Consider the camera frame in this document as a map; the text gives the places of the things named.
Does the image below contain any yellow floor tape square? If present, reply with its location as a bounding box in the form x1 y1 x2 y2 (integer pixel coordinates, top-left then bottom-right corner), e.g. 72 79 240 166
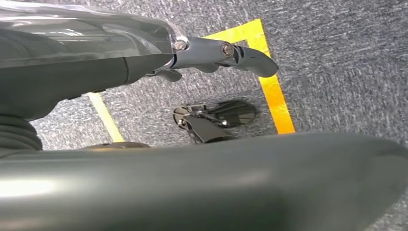
88 18 296 143

